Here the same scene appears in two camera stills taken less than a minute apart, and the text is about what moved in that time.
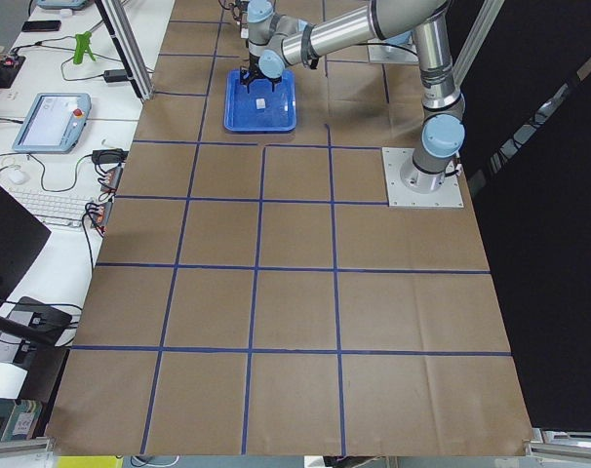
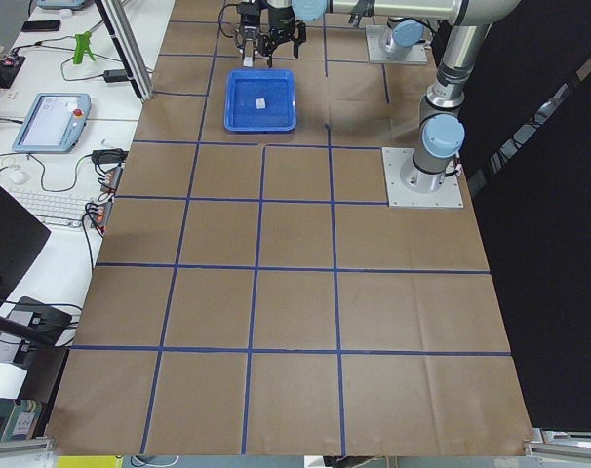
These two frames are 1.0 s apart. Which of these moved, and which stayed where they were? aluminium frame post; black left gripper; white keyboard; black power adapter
Moved: black left gripper
Stayed: aluminium frame post; black power adapter; white keyboard
